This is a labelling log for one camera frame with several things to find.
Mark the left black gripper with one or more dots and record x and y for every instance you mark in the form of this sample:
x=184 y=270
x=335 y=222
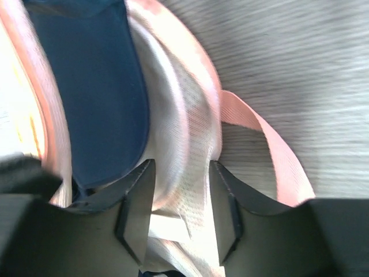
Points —
x=26 y=175

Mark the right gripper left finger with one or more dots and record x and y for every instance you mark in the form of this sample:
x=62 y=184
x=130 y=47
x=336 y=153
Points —
x=104 y=234

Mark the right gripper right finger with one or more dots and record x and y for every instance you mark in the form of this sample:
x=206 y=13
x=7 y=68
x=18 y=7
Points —
x=258 y=236

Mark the pink mesh laundry bag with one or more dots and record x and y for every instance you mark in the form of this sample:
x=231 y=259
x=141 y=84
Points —
x=193 y=122

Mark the navy blue bra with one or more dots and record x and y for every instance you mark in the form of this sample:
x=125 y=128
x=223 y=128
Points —
x=99 y=77

